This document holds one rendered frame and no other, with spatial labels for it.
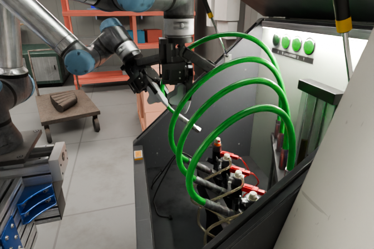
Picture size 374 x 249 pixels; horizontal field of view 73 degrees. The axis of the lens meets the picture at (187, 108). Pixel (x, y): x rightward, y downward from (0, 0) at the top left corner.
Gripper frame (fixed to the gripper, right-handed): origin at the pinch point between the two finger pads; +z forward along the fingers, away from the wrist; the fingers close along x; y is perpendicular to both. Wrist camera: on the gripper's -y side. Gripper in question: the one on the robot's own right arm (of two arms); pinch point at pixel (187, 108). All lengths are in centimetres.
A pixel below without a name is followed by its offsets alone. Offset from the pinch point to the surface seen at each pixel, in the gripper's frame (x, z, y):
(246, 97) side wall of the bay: -29.9, 9.0, -32.8
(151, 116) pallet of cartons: -179, 79, -1
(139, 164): -15.4, 26.8, 14.3
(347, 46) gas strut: 33.1, -21.4, -16.9
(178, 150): 17.8, 2.6, 5.7
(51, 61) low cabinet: -474, 70, 170
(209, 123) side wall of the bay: -29.9, 19.6, -16.6
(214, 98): 17.7, -9.0, -2.0
